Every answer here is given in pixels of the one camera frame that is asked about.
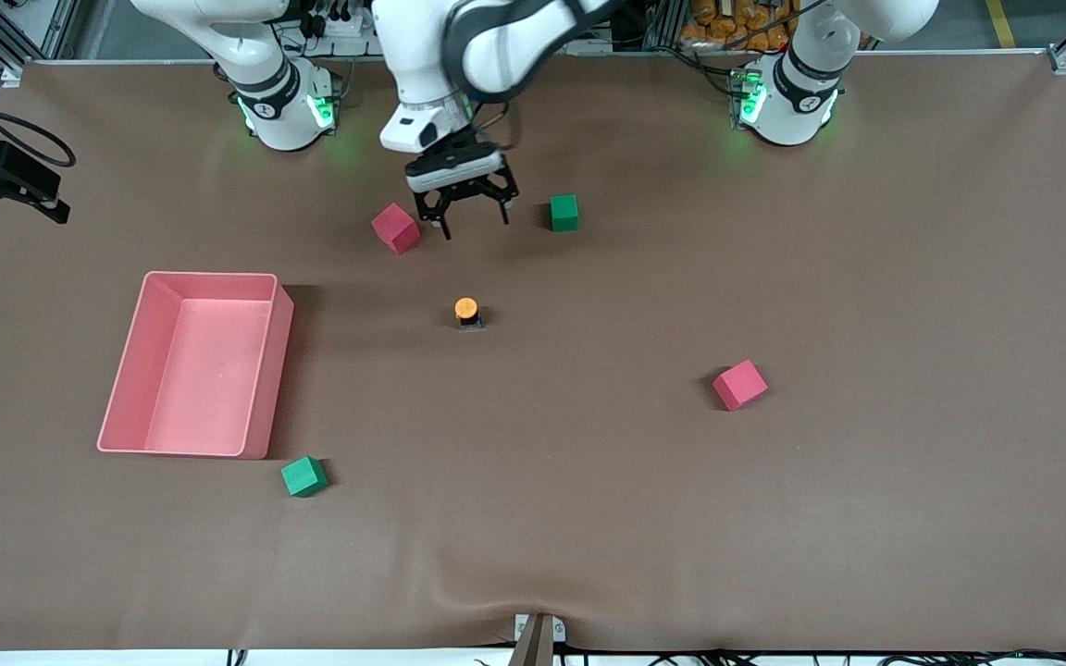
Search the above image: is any pink foam cube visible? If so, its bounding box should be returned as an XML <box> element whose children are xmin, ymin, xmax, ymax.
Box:
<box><xmin>371</xmin><ymin>203</ymin><xmax>422</xmax><ymax>255</ymax></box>
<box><xmin>713</xmin><ymin>359</ymin><xmax>770</xmax><ymax>413</ymax></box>

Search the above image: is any brown table cover sheet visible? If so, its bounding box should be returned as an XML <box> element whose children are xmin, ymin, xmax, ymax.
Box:
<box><xmin>0</xmin><ymin>51</ymin><xmax>1066</xmax><ymax>653</ymax></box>

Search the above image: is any aluminium frame post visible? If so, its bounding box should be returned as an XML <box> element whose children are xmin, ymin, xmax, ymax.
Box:
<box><xmin>644</xmin><ymin>0</ymin><xmax>682</xmax><ymax>52</ymax></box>

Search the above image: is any bag of orange objects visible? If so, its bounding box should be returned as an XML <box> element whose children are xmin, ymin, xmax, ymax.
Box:
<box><xmin>678</xmin><ymin>0</ymin><xmax>798</xmax><ymax>54</ymax></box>

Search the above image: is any grey mounting bar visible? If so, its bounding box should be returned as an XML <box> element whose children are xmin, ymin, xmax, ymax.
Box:
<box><xmin>507</xmin><ymin>614</ymin><xmax>556</xmax><ymax>666</ymax></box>

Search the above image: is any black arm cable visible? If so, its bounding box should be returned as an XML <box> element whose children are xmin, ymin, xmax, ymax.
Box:
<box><xmin>0</xmin><ymin>79</ymin><xmax>78</xmax><ymax>169</ymax></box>
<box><xmin>468</xmin><ymin>97</ymin><xmax>520</xmax><ymax>154</ymax></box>

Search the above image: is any pink plastic tray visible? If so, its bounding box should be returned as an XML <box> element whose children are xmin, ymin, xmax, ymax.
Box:
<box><xmin>96</xmin><ymin>270</ymin><xmax>295</xmax><ymax>461</ymax></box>

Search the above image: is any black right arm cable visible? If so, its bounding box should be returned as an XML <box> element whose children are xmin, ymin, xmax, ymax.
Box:
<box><xmin>0</xmin><ymin>79</ymin><xmax>78</xmax><ymax>169</ymax></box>

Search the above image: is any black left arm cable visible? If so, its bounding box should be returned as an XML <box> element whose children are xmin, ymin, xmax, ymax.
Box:
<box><xmin>468</xmin><ymin>97</ymin><xmax>520</xmax><ymax>154</ymax></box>

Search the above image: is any white power strip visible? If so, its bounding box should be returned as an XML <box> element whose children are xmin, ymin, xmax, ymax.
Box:
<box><xmin>297</xmin><ymin>5</ymin><xmax>377</xmax><ymax>40</ymax></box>

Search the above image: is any silver clamp plate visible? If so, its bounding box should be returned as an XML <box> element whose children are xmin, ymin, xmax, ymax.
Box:
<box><xmin>514</xmin><ymin>613</ymin><xmax>567</xmax><ymax>643</ymax></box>

